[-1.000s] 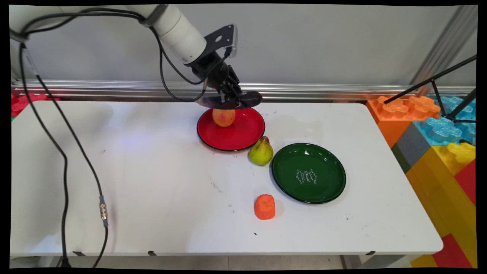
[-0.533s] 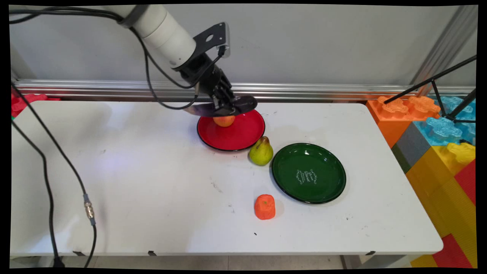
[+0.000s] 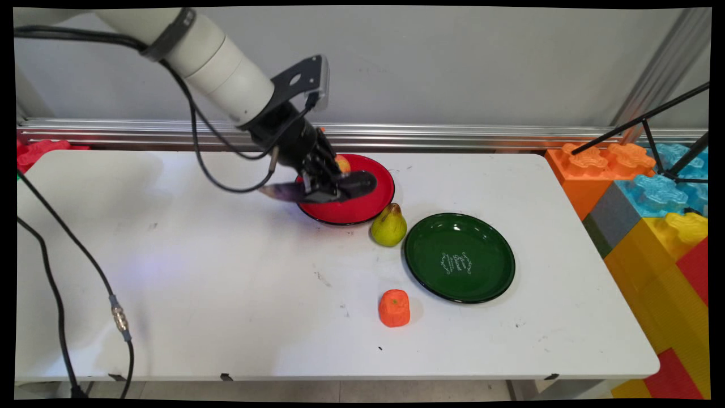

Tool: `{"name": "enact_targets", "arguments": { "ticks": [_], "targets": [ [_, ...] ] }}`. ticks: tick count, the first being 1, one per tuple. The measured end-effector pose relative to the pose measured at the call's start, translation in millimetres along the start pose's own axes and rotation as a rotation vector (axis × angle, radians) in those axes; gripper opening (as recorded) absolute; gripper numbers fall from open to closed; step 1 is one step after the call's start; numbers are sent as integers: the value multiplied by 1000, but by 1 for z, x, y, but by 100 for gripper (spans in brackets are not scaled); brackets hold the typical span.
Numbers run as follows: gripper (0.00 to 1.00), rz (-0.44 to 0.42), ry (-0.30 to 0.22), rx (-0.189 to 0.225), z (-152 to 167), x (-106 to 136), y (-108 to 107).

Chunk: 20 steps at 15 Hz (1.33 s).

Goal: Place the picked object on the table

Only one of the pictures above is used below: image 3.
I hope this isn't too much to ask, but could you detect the aluminium rail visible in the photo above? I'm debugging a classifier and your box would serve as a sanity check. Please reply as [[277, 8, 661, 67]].
[[17, 117, 709, 152]]

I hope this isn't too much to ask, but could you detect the large red toy block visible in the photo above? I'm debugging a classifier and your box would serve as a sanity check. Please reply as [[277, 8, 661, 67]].
[[675, 237, 710, 308], [643, 348, 704, 400]]

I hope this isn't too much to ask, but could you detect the large blue toy block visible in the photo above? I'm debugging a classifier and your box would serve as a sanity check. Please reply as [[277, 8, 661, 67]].
[[615, 143, 710, 219]]

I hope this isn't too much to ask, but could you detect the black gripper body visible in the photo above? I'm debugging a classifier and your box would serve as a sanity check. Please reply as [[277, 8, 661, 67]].
[[246, 102, 342, 177]]

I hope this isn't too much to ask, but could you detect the plain black cable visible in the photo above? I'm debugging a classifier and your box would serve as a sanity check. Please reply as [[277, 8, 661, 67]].
[[17, 217, 87, 398]]

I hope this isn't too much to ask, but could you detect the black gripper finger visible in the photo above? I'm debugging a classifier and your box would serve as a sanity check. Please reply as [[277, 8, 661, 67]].
[[325, 147, 354, 182], [302, 172, 347, 204]]

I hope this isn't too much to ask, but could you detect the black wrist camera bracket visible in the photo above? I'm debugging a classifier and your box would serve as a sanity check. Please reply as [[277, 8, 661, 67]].
[[270, 54, 331, 115]]

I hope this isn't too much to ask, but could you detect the large orange toy block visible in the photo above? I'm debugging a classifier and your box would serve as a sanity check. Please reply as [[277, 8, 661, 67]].
[[545, 143, 656, 222]]

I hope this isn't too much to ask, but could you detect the black tripod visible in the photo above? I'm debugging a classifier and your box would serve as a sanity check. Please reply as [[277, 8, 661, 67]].
[[571, 82, 710, 185]]

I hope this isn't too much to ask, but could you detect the green enamel plate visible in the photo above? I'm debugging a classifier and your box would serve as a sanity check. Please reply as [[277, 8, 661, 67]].
[[404, 213, 517, 304]]

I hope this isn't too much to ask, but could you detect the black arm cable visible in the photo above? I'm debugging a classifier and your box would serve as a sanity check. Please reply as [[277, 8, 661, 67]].
[[14, 25, 315, 194]]

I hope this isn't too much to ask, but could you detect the red flower toy block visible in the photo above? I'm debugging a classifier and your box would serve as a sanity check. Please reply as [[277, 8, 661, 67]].
[[17, 139, 90, 174]]

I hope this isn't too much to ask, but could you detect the orange toy fruit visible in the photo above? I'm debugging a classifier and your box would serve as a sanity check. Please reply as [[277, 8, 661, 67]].
[[378, 289, 411, 328]]

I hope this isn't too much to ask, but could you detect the red enamel plate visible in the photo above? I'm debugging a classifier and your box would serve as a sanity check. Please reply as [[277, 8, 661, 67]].
[[295, 154, 396, 227]]

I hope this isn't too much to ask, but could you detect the black cable with metal connector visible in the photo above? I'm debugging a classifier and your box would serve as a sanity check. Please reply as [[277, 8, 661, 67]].
[[17, 169, 135, 398]]

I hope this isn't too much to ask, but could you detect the green toy pear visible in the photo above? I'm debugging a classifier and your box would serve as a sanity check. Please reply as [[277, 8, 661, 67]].
[[370, 203, 408, 248]]

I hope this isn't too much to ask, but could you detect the large grey toy block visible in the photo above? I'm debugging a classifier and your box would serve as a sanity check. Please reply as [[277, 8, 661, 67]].
[[582, 181, 643, 260]]

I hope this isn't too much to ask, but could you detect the large yellow toy block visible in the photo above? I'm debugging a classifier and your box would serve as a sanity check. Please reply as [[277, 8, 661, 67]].
[[603, 212, 710, 398]]

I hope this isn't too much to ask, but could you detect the grey table leg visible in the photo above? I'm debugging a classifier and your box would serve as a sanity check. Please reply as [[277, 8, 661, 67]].
[[506, 379, 613, 401]]

